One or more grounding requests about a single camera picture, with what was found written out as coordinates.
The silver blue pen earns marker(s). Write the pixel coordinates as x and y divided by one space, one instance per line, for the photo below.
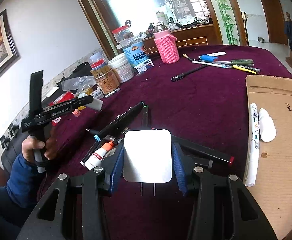
212 64

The purple velvet tablecloth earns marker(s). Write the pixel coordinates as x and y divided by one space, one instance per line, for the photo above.
208 107

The pink knitted bottle cover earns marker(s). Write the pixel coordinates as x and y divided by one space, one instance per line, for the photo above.
166 45

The white glue bottle orange cap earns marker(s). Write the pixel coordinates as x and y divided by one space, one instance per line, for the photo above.
97 156

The orange tea tin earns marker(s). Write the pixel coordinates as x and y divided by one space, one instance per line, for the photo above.
105 78

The blue left sleeve forearm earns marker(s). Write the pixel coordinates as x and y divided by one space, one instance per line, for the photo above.
22 185

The small grey marker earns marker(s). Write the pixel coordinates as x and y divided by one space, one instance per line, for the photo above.
111 93

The yellow pen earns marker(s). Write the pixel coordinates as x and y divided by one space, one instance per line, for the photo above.
244 69

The blue labelled plastic jar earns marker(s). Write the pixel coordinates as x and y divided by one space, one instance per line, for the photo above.
134 50

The white plastic tub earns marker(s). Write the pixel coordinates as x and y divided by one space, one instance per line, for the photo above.
122 68

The black marker blue cap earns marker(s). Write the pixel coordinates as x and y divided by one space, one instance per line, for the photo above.
121 122

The black marker red cap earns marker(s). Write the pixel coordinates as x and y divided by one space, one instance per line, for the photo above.
203 150

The cardboard box tray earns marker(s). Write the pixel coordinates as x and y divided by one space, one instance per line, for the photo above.
273 187

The white oval eraser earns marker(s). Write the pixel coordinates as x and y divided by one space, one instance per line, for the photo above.
267 128

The left hand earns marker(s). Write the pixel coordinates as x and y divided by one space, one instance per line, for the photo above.
31 144

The white stick marker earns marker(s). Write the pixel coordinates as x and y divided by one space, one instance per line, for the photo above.
214 54

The red lid clear jar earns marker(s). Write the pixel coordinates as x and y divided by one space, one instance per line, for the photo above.
122 33

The wooden sideboard cabinet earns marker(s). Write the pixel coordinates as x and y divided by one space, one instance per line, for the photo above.
197 36

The white paint marker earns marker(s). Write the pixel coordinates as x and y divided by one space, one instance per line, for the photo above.
252 161

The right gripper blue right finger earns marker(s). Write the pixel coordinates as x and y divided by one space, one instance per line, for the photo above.
183 166

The black pen on cloth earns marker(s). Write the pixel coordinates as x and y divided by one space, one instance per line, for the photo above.
182 75

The green marker pen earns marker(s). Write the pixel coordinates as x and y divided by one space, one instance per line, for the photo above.
238 61

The white power adapter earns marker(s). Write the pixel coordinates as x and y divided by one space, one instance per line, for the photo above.
148 157

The black marker green cap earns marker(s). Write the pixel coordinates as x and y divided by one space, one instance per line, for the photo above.
145 117

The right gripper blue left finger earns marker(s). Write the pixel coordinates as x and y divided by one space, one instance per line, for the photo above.
113 166

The small blue white box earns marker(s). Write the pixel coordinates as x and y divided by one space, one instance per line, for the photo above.
143 66

